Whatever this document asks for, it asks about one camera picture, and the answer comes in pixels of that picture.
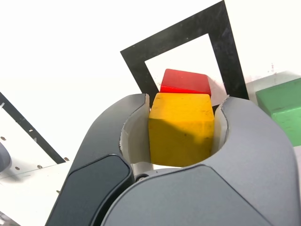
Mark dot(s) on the yellow cube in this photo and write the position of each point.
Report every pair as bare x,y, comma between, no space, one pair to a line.
181,136

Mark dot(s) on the black tape strip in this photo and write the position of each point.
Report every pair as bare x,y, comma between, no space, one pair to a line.
28,127

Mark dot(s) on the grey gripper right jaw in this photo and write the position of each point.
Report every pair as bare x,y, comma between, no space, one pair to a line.
247,164

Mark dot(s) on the red cube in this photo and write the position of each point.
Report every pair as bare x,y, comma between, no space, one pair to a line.
185,81

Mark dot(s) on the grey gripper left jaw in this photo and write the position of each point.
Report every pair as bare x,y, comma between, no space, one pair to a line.
94,146

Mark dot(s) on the black tape square outline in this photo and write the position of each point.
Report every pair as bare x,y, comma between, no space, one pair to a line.
223,35

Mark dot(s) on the green cube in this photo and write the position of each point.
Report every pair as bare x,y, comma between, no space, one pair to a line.
282,103

